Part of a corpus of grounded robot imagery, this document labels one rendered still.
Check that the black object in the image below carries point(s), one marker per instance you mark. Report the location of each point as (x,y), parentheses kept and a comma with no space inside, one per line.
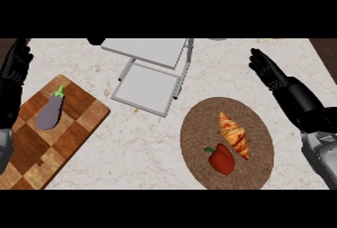
(94,41)

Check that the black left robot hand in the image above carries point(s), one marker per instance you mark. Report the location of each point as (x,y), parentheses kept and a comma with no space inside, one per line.
(10,80)

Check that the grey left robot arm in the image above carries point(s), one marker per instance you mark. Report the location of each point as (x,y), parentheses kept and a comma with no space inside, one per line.
(4,148)

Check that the white tiered shelf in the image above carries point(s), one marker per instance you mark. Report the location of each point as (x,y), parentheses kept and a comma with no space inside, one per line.
(150,74)

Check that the purple eggplant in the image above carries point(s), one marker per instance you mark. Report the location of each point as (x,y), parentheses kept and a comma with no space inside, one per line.
(50,111)

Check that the red bell pepper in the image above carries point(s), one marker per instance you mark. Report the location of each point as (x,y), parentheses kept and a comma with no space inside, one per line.
(221,160)

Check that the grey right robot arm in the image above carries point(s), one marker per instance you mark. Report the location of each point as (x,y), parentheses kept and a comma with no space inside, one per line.
(322,157)

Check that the brown oval placemat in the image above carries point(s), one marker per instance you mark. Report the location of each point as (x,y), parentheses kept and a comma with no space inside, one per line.
(226,144)

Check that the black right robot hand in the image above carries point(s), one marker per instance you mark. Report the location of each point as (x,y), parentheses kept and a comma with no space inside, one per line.
(292,94)

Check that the checkered wooden cutting board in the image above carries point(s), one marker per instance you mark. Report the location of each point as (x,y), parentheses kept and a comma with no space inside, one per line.
(47,133)

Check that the golden croissant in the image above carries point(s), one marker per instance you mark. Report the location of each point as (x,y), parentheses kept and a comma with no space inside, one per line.
(233,135)

